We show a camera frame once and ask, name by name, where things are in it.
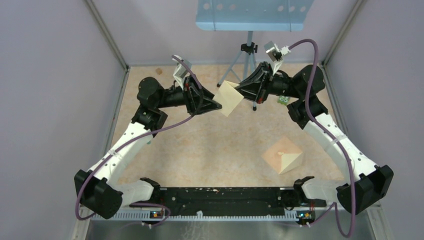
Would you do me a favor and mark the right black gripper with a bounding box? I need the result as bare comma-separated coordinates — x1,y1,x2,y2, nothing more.
228,61,302,105

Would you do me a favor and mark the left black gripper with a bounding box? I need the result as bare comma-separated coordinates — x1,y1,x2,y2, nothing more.
156,73,222,115

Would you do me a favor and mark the cream paper letter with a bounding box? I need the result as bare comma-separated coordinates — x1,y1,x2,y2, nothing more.
213,80,244,117

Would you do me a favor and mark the peach envelope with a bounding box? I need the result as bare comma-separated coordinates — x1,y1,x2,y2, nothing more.
261,136,305,175

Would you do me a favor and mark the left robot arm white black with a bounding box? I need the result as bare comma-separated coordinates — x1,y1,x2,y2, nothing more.
74,76,222,220

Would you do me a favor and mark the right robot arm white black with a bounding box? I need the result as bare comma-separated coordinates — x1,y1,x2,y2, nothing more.
235,62,394,215

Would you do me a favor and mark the green toy block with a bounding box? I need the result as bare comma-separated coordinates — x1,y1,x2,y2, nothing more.
277,95,291,106

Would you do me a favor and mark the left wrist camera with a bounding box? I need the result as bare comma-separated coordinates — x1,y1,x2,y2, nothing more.
172,55,192,88

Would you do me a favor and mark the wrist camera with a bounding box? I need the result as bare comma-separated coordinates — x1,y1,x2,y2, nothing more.
264,41,291,74
172,55,192,88

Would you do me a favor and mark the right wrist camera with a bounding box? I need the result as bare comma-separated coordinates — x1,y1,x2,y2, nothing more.
264,41,291,74

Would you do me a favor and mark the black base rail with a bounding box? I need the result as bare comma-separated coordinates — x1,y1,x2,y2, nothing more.
146,187,327,217

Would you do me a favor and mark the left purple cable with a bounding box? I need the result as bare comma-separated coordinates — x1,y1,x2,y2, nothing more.
74,54,204,229

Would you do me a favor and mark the purple cable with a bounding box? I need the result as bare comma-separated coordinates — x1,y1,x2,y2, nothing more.
74,54,204,229
288,39,358,239

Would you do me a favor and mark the white cable duct strip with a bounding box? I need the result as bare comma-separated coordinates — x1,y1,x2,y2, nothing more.
109,209,299,222

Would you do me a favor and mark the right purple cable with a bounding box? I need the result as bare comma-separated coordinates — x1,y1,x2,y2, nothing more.
288,39,358,239

